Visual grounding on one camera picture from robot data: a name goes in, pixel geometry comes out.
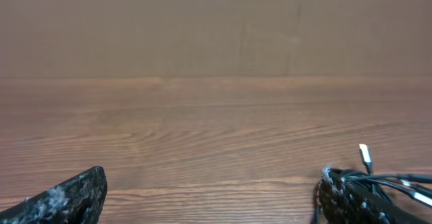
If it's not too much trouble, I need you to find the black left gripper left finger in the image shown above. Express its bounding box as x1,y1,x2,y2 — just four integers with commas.
1,166,107,224

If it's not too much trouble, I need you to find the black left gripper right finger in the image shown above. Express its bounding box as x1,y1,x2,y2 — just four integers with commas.
313,167,429,224

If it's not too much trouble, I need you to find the black cable bundle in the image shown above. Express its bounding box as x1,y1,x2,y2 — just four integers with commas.
329,143,432,208

